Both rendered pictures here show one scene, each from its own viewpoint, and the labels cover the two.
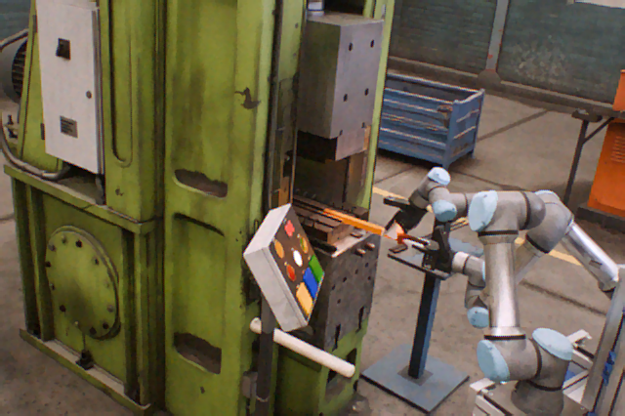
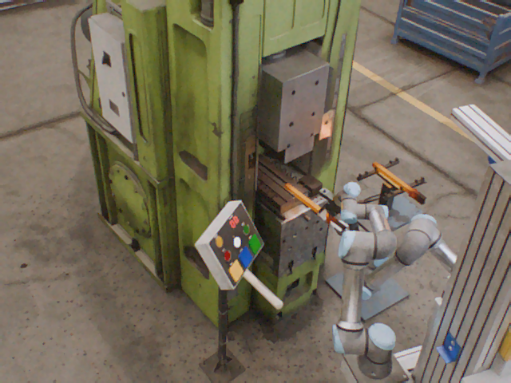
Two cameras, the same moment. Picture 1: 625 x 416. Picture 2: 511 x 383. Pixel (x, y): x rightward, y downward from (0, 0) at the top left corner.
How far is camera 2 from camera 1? 1.34 m
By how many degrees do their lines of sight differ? 22
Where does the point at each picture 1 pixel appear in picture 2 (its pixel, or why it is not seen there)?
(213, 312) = not seen: hidden behind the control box
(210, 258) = (203, 209)
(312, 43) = (267, 87)
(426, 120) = (470, 29)
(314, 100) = (268, 124)
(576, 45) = not seen: outside the picture
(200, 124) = (194, 128)
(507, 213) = (358, 251)
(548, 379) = (374, 357)
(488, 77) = not seen: outside the picture
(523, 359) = (355, 345)
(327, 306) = (279, 251)
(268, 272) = (209, 257)
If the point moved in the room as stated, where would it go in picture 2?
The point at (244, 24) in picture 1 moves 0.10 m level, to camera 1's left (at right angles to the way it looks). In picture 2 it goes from (211, 82) to (191, 78)
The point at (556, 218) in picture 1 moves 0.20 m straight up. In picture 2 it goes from (416, 244) to (425, 211)
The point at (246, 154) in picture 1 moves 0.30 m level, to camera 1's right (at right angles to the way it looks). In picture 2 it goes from (215, 162) to (274, 175)
